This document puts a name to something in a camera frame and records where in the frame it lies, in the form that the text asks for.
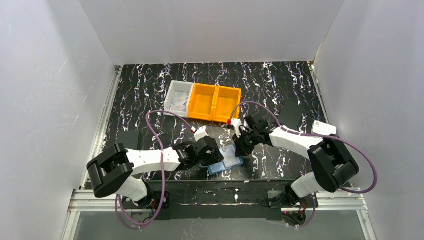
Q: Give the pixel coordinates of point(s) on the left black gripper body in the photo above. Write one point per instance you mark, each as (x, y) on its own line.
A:
(212, 153)

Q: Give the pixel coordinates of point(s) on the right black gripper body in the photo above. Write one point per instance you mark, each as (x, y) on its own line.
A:
(241, 144)

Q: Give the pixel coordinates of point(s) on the blue card holder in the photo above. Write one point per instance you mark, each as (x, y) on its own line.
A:
(229, 160)

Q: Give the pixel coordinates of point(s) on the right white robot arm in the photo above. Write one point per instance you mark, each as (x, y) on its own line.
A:
(332, 163)

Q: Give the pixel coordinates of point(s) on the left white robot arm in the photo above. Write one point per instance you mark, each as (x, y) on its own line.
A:
(113, 171)

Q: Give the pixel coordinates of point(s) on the right orange bin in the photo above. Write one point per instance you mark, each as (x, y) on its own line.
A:
(225, 101)

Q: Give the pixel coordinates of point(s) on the orange bin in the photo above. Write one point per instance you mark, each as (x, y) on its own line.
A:
(201, 103)
(225, 101)

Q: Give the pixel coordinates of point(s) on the left orange bin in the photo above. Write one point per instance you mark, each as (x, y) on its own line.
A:
(201, 103)

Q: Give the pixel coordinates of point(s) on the white plastic bin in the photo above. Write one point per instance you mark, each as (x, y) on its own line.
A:
(178, 98)

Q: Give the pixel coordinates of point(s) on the white box with label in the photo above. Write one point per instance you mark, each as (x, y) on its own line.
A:
(321, 128)

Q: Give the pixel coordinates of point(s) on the black flat box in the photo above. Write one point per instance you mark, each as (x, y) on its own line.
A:
(129, 139)

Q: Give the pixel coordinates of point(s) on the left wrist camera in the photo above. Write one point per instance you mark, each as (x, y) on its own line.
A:
(199, 133)

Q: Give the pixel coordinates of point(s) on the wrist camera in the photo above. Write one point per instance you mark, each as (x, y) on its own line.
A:
(199, 133)
(235, 124)

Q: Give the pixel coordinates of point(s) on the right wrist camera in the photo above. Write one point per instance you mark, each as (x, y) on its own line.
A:
(235, 124)

